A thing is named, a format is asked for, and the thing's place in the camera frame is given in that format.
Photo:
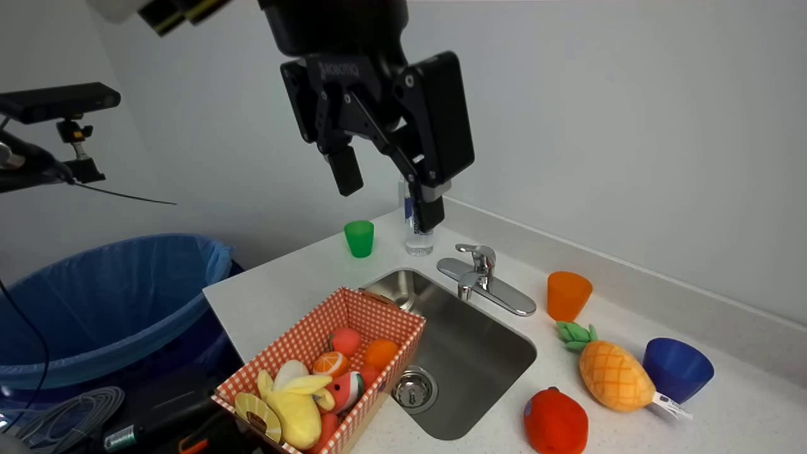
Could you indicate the red checkered cardboard box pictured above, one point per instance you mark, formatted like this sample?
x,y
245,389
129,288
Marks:
x,y
309,341

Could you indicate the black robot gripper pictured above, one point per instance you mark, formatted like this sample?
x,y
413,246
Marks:
x,y
346,77

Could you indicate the red white plush toy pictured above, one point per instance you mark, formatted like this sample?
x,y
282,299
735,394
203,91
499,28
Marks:
x,y
346,389

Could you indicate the yellow plush banana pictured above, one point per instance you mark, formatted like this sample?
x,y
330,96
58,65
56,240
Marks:
x,y
291,394

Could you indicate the orange plush fruit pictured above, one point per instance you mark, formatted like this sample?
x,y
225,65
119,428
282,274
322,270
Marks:
x,y
379,355

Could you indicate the orange plastic cup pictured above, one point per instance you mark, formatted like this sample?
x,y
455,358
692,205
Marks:
x,y
567,295

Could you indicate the clear soap bottle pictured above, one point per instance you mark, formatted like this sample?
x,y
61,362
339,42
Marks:
x,y
413,242

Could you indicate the red plush fruit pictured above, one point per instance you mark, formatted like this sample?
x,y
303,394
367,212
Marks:
x,y
556,425

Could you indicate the stainless steel sink basin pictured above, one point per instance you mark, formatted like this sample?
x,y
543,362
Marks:
x,y
465,358

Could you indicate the green plastic cup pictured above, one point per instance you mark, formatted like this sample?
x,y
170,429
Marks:
x,y
359,237

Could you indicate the chrome sink faucet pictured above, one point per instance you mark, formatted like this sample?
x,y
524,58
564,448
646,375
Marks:
x,y
477,275

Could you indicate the pink plush fruit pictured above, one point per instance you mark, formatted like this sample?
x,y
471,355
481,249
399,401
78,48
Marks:
x,y
346,341

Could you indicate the blue lined trash bin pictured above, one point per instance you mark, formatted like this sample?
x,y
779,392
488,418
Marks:
x,y
114,313

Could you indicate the plush pineapple toy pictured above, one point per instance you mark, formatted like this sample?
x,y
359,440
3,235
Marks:
x,y
610,375

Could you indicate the black equipment on floor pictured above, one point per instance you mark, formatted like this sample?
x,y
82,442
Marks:
x,y
175,415

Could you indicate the blue plastic bowl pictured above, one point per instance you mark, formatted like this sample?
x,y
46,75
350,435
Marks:
x,y
675,370

